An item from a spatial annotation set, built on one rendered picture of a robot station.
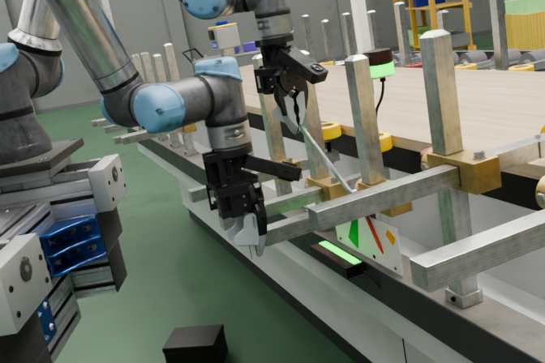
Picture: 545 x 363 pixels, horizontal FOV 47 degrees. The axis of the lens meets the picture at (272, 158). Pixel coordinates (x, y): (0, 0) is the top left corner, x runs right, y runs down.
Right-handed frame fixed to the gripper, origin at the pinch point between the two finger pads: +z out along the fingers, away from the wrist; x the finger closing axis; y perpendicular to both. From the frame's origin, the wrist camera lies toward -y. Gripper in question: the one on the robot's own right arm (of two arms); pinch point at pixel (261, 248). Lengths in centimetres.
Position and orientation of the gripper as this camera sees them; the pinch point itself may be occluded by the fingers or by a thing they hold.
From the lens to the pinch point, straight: 115.5
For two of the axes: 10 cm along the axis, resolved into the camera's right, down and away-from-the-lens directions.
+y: -9.1, 2.4, -3.5
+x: 3.9, 1.5, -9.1
